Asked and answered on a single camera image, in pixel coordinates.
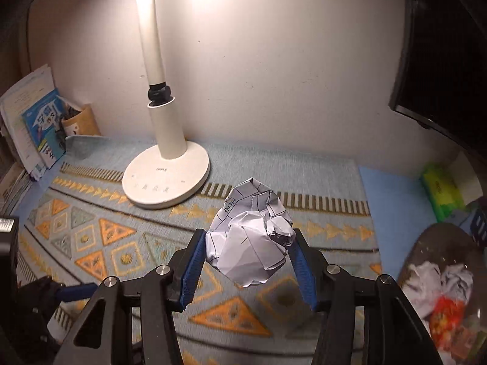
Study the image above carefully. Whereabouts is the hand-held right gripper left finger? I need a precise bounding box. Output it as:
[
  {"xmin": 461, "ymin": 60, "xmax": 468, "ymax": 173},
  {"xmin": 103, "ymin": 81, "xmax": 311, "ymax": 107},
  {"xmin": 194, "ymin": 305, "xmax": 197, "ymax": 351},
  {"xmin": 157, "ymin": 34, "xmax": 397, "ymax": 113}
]
[{"xmin": 55, "ymin": 228, "xmax": 208, "ymax": 365}]

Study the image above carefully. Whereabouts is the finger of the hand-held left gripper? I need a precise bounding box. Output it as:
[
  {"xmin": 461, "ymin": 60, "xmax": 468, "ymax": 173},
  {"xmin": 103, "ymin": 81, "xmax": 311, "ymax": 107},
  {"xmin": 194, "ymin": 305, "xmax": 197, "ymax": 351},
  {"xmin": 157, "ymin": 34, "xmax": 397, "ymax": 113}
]
[{"xmin": 55, "ymin": 282, "xmax": 99, "ymax": 303}]

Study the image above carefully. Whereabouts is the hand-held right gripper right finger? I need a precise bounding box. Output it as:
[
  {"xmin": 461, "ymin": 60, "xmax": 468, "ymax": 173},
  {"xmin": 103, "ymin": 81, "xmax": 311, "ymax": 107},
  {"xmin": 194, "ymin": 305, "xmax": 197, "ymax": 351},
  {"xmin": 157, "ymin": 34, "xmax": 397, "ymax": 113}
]
[{"xmin": 285, "ymin": 232, "xmax": 446, "ymax": 365}]

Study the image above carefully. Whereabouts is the brown ribbed plastic bin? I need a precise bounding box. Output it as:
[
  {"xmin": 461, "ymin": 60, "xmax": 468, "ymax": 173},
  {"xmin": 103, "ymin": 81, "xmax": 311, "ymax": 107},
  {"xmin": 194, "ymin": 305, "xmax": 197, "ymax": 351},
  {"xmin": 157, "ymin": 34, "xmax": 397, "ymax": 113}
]
[{"xmin": 396, "ymin": 222, "xmax": 487, "ymax": 365}]

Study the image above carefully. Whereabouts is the red orange snack packet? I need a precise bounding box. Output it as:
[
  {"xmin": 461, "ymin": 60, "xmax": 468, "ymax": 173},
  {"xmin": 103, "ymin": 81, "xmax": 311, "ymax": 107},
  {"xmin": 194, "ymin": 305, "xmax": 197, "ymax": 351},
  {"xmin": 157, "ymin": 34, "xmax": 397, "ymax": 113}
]
[{"xmin": 430, "ymin": 294, "xmax": 470, "ymax": 350}]

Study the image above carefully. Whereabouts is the patterned blue woven mat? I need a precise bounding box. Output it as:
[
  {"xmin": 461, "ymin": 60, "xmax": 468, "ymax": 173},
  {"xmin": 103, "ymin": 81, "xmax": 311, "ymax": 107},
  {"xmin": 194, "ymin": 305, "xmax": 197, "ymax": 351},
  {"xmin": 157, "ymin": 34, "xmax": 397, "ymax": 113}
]
[{"xmin": 11, "ymin": 135, "xmax": 383, "ymax": 365}]

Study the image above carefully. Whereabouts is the white desk lamp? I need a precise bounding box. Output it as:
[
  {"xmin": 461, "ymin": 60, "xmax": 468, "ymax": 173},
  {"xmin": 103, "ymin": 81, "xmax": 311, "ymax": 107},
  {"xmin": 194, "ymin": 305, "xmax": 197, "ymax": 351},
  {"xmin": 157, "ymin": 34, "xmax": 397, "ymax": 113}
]
[{"xmin": 122, "ymin": 0, "xmax": 211, "ymax": 210}]

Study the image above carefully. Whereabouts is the stack of books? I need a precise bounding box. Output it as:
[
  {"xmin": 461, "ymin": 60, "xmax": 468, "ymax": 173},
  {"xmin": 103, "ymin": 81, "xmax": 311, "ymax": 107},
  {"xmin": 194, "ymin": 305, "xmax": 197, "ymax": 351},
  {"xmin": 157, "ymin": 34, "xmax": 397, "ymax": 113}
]
[{"xmin": 0, "ymin": 162, "xmax": 35, "ymax": 214}]

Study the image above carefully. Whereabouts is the green tissue pack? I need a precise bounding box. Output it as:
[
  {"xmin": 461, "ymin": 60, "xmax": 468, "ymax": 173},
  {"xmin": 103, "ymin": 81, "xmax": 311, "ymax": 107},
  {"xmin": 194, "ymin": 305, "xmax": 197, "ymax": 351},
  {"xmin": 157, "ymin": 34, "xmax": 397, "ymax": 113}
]
[{"xmin": 420, "ymin": 151, "xmax": 484, "ymax": 223}]

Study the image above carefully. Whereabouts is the kraft paper pen box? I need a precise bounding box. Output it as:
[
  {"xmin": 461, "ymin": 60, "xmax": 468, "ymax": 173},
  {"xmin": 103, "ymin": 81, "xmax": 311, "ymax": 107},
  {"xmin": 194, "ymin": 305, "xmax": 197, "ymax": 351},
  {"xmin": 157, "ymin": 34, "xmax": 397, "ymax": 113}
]
[{"xmin": 61, "ymin": 103, "xmax": 103, "ymax": 137}]

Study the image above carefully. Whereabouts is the dark slotted stand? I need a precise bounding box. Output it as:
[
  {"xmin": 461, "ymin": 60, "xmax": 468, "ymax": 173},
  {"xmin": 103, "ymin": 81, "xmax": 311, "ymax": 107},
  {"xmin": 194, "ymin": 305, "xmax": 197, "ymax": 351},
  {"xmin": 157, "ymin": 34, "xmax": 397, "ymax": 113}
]
[{"xmin": 466, "ymin": 205, "xmax": 487, "ymax": 246}]

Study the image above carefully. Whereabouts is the black monitor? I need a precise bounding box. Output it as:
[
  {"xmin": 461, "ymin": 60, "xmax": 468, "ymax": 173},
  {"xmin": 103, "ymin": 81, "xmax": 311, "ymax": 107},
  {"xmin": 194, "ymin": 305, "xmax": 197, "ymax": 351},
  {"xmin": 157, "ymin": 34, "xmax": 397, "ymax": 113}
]
[{"xmin": 388, "ymin": 0, "xmax": 487, "ymax": 149}]

